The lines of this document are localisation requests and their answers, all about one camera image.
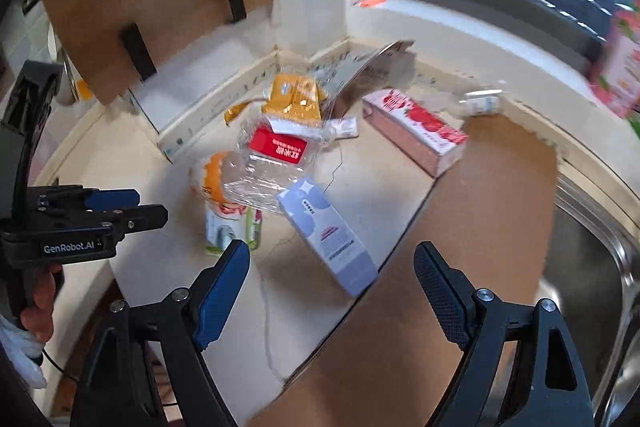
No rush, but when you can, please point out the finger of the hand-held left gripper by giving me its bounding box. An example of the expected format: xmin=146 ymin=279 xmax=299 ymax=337
xmin=100 ymin=204 xmax=169 ymax=239
xmin=82 ymin=188 xmax=142 ymax=212

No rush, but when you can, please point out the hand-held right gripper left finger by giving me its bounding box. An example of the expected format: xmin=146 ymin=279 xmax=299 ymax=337
xmin=70 ymin=238 xmax=251 ymax=427

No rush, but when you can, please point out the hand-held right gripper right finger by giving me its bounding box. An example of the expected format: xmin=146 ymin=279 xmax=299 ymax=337
xmin=414 ymin=241 xmax=596 ymax=427

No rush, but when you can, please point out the clear bottle with white label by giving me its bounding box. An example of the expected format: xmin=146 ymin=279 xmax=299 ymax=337
xmin=430 ymin=89 xmax=503 ymax=118

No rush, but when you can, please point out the person's left hand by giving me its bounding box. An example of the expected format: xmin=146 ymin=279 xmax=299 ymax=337
xmin=20 ymin=264 xmax=65 ymax=343

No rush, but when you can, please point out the green and white carton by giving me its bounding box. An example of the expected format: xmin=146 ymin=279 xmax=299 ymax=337
xmin=204 ymin=201 xmax=263 ymax=256

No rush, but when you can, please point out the clear cup with orange lid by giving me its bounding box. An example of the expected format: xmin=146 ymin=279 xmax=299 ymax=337
xmin=190 ymin=152 xmax=251 ymax=214

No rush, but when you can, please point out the cardboard sheet on counter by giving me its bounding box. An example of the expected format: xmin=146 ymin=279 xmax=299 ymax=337
xmin=247 ymin=114 xmax=559 ymax=427

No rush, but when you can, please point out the blue and white carton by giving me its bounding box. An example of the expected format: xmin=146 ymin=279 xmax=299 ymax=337
xmin=276 ymin=178 xmax=379 ymax=298

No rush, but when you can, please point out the white plastic bag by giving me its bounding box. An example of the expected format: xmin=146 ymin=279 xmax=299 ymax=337
xmin=0 ymin=314 xmax=48 ymax=390

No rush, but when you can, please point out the clear bottle with red label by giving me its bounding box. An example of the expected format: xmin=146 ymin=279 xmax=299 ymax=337
xmin=222 ymin=116 xmax=333 ymax=214

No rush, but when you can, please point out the stainless steel sink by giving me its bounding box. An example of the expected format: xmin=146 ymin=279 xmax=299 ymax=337
xmin=537 ymin=172 xmax=640 ymax=427

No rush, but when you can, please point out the pink strawberry print carton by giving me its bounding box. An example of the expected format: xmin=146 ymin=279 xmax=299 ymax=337
xmin=361 ymin=88 xmax=468 ymax=178

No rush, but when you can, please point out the yellow snack packet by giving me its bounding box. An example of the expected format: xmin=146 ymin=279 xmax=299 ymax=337
xmin=224 ymin=74 xmax=323 ymax=130

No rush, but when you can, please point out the silver foil bag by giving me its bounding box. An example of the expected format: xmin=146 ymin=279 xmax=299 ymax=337
xmin=310 ymin=39 xmax=418 ymax=118

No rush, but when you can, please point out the pink printed package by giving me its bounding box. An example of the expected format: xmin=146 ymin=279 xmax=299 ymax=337
xmin=587 ymin=0 xmax=640 ymax=120

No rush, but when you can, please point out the black cable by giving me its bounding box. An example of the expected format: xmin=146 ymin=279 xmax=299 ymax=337
xmin=40 ymin=347 xmax=81 ymax=380

